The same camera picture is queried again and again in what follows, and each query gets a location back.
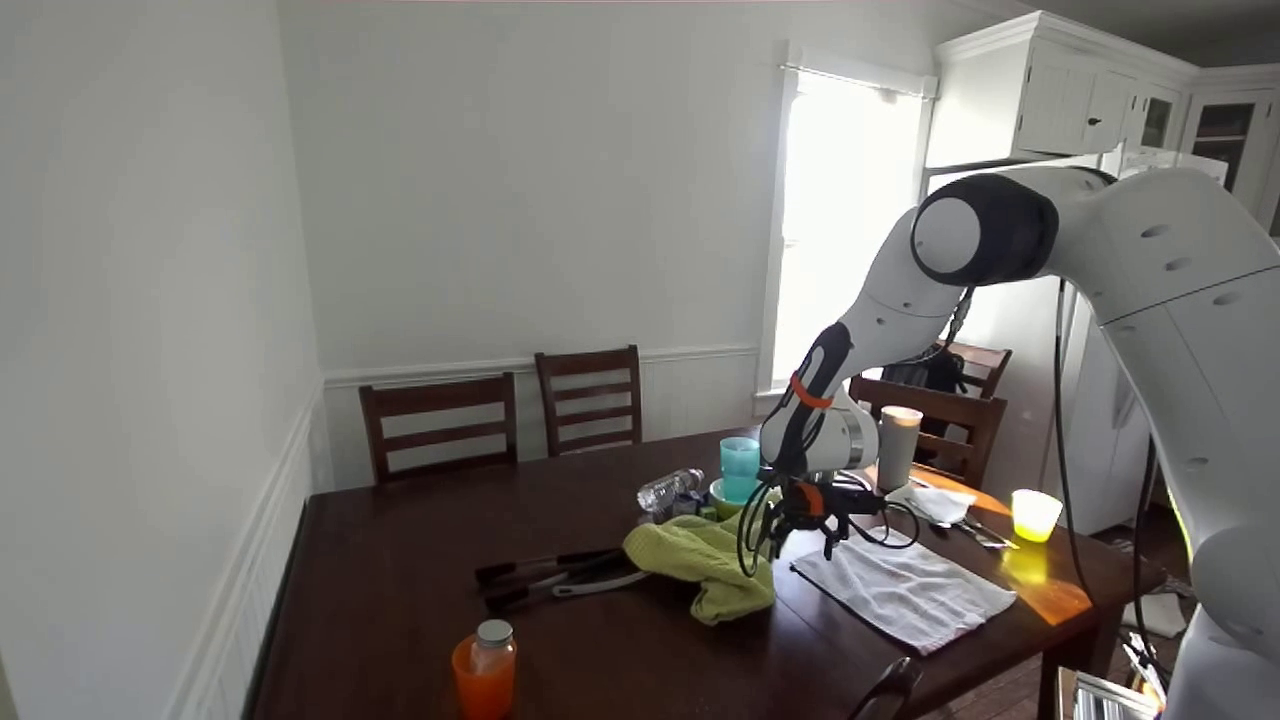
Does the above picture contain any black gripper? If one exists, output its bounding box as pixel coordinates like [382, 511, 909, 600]
[759, 470, 887, 572]

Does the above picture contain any white towel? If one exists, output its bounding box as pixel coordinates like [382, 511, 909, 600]
[789, 527, 1019, 661]

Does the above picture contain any light green bowl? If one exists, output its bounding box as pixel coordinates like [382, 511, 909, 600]
[704, 475, 769, 511]

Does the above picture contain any teal plastic cup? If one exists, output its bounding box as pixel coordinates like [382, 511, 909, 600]
[717, 432, 765, 498]

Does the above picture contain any light green cloth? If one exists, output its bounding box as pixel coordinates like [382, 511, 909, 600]
[621, 511, 783, 631]

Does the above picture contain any grey tall tumbler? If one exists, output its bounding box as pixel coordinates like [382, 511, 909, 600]
[875, 402, 926, 495]

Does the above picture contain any small white napkin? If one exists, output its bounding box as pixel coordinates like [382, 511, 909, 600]
[887, 478, 978, 532]

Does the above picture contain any clear glass container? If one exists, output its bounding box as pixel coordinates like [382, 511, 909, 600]
[633, 462, 713, 523]

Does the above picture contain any dark wooden curved-back chair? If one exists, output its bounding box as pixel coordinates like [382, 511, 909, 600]
[847, 650, 926, 720]

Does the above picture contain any brown wooden chair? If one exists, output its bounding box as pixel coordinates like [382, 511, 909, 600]
[847, 339, 1017, 492]

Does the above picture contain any black bag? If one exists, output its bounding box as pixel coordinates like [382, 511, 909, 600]
[881, 349, 966, 400]

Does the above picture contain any yellow translucent cup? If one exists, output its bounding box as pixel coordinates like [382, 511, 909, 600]
[1007, 482, 1068, 547]

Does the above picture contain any dark wooden slat-back chair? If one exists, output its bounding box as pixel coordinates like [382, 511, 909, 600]
[531, 339, 649, 462]
[356, 369, 518, 488]

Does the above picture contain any bright window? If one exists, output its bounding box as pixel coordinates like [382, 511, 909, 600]
[759, 51, 936, 400]

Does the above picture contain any white framed object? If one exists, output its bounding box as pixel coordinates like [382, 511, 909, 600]
[1056, 665, 1169, 720]

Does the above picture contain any orange juice bottle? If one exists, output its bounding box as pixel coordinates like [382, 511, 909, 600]
[449, 617, 518, 720]

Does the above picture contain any white tall cabinet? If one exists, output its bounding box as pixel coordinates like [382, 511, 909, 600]
[924, 8, 1280, 232]

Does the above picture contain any black handled silver utensil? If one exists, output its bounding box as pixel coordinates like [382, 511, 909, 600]
[481, 567, 649, 620]

